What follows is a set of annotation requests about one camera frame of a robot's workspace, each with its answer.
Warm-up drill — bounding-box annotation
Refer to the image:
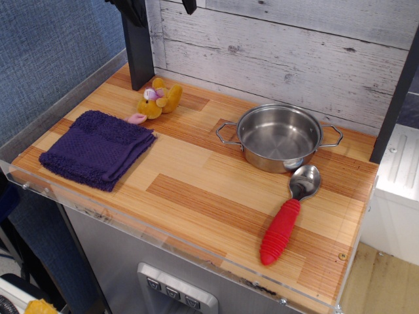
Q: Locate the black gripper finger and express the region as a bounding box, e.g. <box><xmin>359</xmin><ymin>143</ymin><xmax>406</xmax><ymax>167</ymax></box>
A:
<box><xmin>181</xmin><ymin>0</ymin><xmax>197</xmax><ymax>15</ymax></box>
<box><xmin>105</xmin><ymin>0</ymin><xmax>147</xmax><ymax>27</ymax></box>

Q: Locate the stainless steel two-handled pan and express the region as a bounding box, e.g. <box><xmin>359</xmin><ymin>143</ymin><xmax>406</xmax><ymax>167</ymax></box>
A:
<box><xmin>216</xmin><ymin>103</ymin><xmax>344</xmax><ymax>173</ymax></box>

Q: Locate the folded purple cloth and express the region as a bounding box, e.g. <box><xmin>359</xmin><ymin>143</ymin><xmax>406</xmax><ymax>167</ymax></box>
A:
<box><xmin>39</xmin><ymin>111</ymin><xmax>156</xmax><ymax>192</ymax></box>

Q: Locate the yellow plush toy animal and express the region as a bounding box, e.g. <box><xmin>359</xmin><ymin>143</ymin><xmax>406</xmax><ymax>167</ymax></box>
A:
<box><xmin>124</xmin><ymin>78</ymin><xmax>183</xmax><ymax>125</ymax></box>

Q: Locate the clear acrylic front guard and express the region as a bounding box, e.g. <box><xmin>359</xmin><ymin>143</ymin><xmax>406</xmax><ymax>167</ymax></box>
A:
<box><xmin>1</xmin><ymin>162</ymin><xmax>341</xmax><ymax>313</ymax></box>

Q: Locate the stainless steel cabinet front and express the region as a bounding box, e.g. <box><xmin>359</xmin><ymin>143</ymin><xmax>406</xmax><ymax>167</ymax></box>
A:
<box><xmin>64</xmin><ymin>207</ymin><xmax>297</xmax><ymax>313</ymax></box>

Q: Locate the silver dispenser button panel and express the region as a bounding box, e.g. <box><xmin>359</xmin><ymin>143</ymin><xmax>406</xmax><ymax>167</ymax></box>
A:
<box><xmin>137</xmin><ymin>262</ymin><xmax>219</xmax><ymax>313</ymax></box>

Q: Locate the white appliance at right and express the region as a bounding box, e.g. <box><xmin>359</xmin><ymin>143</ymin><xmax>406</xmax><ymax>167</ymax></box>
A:
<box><xmin>360</xmin><ymin>124</ymin><xmax>418</xmax><ymax>265</ymax></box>

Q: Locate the yellow object bottom left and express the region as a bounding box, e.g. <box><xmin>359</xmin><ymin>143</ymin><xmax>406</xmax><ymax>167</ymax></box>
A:
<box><xmin>24</xmin><ymin>299</ymin><xmax>58</xmax><ymax>314</ymax></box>

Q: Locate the dark left vertical post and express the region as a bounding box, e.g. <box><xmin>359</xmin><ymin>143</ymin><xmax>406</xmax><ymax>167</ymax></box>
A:
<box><xmin>122</xmin><ymin>16</ymin><xmax>155</xmax><ymax>91</ymax></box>

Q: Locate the dark vertical post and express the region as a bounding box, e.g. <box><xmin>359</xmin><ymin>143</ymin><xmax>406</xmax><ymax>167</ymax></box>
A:
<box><xmin>122</xmin><ymin>16</ymin><xmax>155</xmax><ymax>91</ymax></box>
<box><xmin>369</xmin><ymin>29</ymin><xmax>418</xmax><ymax>164</ymax></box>

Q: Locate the red-handled metal spoon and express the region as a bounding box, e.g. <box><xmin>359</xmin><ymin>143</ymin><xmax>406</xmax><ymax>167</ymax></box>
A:
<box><xmin>259</xmin><ymin>165</ymin><xmax>321</xmax><ymax>266</ymax></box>

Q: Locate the dark right vertical post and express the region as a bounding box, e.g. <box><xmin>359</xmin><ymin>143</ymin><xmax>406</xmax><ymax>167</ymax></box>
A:
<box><xmin>369</xmin><ymin>29</ymin><xmax>418</xmax><ymax>164</ymax></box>

